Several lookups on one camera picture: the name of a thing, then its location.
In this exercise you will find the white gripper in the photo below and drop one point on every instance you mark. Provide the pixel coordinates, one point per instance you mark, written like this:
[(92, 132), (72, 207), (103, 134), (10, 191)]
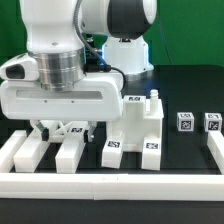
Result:
[(96, 97)]

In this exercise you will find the white chair back frame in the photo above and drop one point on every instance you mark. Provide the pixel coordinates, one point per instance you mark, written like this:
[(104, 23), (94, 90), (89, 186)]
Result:
[(66, 150)]

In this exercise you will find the white chair seat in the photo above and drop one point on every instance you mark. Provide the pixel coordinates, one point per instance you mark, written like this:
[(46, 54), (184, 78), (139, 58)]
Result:
[(141, 118)]

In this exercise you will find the white chair nut cube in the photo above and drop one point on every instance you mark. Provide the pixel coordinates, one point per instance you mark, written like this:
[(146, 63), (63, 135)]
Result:
[(212, 122), (185, 121)]

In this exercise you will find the white left fence bar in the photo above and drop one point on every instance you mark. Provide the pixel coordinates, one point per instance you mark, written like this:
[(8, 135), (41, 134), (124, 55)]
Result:
[(9, 149)]

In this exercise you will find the white right fence bar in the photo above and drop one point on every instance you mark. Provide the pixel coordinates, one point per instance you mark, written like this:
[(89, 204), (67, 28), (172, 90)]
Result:
[(215, 143)]

